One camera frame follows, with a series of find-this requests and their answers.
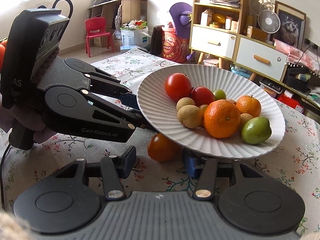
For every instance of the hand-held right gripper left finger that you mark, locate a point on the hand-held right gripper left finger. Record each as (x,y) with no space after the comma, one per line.
(130,160)

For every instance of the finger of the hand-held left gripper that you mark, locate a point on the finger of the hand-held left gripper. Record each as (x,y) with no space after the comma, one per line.
(112,105)
(107,83)

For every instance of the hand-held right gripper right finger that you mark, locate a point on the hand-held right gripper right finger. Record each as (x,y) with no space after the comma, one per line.
(190,165)

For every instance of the white ribbed plate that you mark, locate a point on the white ribbed plate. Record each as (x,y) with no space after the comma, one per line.
(155,97)

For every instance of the tan longan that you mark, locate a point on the tan longan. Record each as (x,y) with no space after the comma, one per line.
(246,120)
(188,116)

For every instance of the yellow cherry tomato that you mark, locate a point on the yellow cherry tomato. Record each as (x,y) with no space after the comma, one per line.
(203,111)

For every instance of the orange mandarin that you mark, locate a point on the orange mandarin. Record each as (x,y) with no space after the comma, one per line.
(222,118)
(248,106)

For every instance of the brown kiwi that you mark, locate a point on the brown kiwi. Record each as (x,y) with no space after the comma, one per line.
(185,103)

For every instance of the red tomato with stem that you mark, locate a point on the red tomato with stem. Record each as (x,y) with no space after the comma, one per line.
(178,86)

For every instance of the green jujube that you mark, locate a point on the green jujube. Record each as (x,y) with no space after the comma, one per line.
(256,130)

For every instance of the green tomato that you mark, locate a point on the green tomato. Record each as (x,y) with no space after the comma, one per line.
(220,94)

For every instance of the person's right forearm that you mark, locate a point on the person's right forearm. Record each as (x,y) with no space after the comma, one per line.
(10,227)

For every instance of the person's left hand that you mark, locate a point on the person's left hand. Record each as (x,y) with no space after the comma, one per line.
(5,116)

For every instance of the orange cloth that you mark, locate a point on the orange cloth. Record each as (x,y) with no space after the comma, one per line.
(2,55)

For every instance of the blue and white carton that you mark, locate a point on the blue and white carton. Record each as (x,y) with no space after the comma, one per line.
(127,48)

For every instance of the red plastic chair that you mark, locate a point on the red plastic chair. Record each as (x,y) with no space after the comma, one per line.
(96,30)

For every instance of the floral tablecloth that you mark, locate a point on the floral tablecloth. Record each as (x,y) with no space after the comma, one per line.
(75,155)

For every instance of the black flat panel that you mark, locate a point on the black flat panel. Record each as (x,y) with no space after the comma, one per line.
(157,40)

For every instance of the red printed bucket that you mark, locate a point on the red printed bucket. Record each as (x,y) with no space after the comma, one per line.
(172,47)

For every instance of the wooden shelf desk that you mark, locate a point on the wooden shelf desk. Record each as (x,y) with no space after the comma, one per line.
(130,7)

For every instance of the small purple toy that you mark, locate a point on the small purple toy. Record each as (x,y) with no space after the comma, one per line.
(191,56)

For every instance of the tall wooden shelf cabinet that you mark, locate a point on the tall wooden shelf cabinet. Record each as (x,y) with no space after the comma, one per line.
(201,57)

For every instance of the purple toy hat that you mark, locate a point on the purple toy hat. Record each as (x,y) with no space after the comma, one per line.
(177,12)

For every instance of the clear box pink lid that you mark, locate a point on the clear box pink lid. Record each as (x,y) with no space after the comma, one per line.
(211,62)

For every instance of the clear box blue lid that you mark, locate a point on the clear box blue lid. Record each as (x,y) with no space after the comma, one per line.
(241,70)

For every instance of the low wooden cabinet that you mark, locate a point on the low wooden cabinet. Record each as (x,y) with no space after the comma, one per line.
(252,76)

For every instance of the clear box black lid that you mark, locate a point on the clear box black lid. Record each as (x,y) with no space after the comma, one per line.
(268,87)

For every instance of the red cardboard box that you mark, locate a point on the red cardboard box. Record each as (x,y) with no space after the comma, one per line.
(287,101)

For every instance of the brown drink carton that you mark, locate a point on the brown drink carton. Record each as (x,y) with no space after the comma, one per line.
(206,17)

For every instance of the black storage box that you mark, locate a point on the black storage box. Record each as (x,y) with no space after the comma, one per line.
(296,82)

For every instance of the brown cardboard box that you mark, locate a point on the brown cardboard box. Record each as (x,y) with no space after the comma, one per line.
(256,33)

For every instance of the pink floral cloth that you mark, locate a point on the pink floral cloth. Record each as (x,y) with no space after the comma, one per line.
(295,55)

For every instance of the white desk fan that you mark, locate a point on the white desk fan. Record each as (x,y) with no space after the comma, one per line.
(268,21)

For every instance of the framed cat picture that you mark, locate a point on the framed cat picture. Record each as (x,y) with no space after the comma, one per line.
(291,27)

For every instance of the beige desk fan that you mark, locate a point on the beige desk fan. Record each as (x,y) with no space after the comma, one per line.
(260,1)

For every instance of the wall sockets with plugs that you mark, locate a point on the wall sockets with plugs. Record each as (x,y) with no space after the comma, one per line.
(310,43)

